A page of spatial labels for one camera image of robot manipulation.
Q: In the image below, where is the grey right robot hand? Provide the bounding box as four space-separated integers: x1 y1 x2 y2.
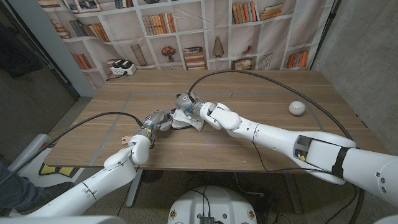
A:
175 92 203 121

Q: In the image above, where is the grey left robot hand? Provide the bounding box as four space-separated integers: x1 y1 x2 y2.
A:
138 109 174 141

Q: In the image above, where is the white cloth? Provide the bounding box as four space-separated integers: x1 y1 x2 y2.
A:
172 107 205 132

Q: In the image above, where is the printed bookshelf backdrop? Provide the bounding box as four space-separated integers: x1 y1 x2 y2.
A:
37 0 327 90

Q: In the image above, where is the white table leg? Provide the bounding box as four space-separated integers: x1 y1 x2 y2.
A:
284 172 304 215
126 169 144 208

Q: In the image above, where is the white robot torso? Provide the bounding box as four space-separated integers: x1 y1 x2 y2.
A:
167 185 258 224

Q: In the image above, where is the white ball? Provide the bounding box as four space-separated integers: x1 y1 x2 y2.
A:
288 100 306 116

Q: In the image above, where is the white tube with red label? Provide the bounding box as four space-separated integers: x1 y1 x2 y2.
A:
9 133 50 175

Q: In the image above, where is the black backdrop stand pole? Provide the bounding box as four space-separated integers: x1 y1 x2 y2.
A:
309 0 343 71

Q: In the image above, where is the person in blue jeans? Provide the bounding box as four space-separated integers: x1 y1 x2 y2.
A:
0 161 75 215

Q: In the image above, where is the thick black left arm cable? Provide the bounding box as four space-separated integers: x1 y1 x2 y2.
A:
0 111 144 186

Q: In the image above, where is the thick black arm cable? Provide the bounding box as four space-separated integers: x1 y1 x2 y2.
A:
187 70 354 141
0 111 144 186

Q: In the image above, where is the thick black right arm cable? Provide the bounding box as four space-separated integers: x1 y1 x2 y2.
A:
187 70 354 141

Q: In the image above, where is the black power strip cable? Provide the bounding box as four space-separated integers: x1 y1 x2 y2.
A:
105 72 128 82

